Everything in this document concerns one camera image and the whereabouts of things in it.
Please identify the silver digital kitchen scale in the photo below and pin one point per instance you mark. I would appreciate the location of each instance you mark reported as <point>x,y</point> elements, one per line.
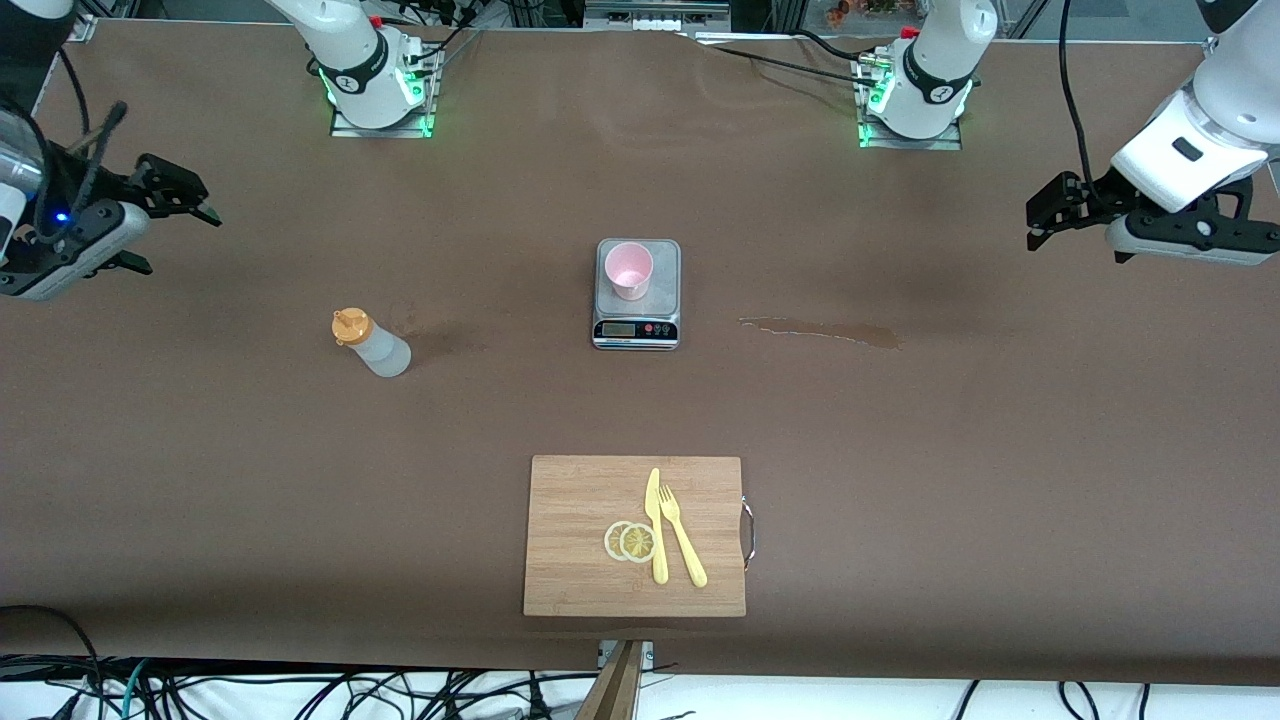
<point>636,328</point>

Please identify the yellow plastic knife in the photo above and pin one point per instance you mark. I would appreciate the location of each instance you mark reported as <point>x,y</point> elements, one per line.
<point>656,520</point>

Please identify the pink plastic cup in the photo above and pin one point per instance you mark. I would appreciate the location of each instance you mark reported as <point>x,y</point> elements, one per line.
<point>628,270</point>

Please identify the wooden beam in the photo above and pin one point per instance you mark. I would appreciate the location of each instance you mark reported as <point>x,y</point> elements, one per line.
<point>615,690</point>

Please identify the translucent squeeze bottle orange cap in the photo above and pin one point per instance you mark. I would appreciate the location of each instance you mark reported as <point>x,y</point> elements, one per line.
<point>385,352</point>

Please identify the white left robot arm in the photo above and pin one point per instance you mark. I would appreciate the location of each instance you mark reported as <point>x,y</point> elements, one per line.
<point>935,70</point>

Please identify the lemon slice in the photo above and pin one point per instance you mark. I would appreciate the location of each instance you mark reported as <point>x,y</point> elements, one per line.
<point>638,543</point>
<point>611,541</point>

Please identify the white power strip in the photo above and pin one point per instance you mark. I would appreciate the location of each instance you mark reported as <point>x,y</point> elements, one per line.
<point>655,22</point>

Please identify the wooden cutting board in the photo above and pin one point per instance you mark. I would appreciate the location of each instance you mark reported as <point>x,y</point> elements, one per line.
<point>570,560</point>

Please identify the small metal bracket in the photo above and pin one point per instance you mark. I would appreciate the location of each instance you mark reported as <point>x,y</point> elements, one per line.
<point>648,655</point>

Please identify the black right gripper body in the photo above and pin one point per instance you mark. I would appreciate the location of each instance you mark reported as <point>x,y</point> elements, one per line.
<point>112,187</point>

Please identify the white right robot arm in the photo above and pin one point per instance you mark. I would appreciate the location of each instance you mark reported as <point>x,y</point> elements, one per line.
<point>350,60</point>

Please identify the yellow plastic fork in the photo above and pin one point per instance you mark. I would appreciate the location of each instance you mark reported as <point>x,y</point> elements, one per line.
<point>685,550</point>

